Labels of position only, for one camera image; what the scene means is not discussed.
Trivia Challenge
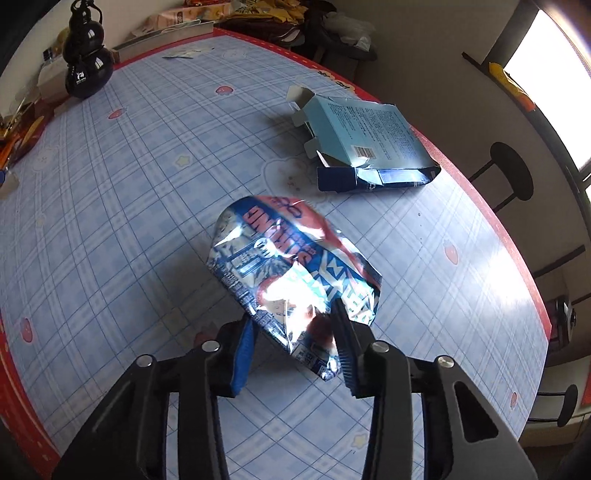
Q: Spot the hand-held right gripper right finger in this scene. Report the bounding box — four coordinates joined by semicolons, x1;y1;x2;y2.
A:
330;298;539;480

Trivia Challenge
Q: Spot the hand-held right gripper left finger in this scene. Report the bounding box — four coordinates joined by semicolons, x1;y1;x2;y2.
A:
52;318;257;480

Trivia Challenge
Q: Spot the blue red foil snack bag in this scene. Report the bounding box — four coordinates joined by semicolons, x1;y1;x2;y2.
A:
207;195;384;381

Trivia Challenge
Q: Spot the blue plaid tablecloth red border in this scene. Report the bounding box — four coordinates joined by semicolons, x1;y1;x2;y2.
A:
0;28;552;467

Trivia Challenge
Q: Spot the light blue carton box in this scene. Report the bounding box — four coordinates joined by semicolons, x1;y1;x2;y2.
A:
285;84;443;193

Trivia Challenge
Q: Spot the black round-back chair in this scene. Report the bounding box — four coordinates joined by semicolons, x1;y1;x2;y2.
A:
468;142;535;214

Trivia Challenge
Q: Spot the black bag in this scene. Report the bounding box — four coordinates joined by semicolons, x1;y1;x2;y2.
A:
277;18;377;63

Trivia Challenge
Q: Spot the black gourd-shaped bottle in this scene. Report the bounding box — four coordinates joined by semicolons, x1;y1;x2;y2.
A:
62;0;115;99

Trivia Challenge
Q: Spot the translucent plastic bag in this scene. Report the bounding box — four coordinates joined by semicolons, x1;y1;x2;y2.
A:
330;13;375;49

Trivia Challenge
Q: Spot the long narrow box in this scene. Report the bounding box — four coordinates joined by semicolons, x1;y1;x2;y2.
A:
112;21;215;64

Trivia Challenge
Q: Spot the small white box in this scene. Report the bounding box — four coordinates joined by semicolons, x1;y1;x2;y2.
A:
36;59;70;100

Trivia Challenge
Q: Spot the pale pink snack packet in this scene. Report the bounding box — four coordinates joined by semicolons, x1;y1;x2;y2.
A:
134;8;204;38

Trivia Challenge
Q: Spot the yellow snack packet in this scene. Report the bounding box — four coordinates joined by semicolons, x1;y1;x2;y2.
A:
231;0;306;24

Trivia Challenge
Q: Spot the window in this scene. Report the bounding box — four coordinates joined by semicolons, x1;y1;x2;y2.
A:
503;9;591;185

